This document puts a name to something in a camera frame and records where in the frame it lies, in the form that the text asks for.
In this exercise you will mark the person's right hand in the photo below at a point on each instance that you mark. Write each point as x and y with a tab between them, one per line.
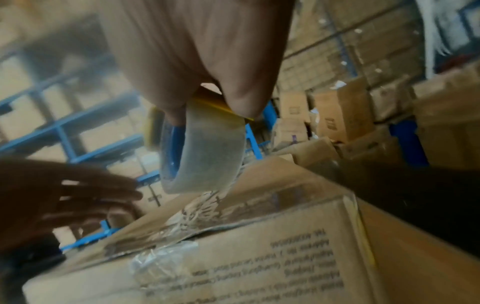
195	44

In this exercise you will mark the person's left hand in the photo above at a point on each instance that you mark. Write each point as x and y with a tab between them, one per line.
56	202

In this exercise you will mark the yellow blue tape dispenser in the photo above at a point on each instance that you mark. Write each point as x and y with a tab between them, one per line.
210	102

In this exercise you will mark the clear tape roll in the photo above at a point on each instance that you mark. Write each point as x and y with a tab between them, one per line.
210	151

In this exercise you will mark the brown cardboard box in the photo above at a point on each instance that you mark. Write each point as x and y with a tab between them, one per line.
281	237

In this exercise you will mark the pile of loose cardboard boxes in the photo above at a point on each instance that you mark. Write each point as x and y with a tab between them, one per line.
345	115

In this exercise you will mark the blue metal shelf rack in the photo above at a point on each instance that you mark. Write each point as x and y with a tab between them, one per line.
97	154

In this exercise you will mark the rows of shelved storage boxes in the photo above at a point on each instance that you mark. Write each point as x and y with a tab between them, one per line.
22	118

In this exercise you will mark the white plastic sheet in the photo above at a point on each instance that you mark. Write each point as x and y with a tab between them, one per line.
435	29

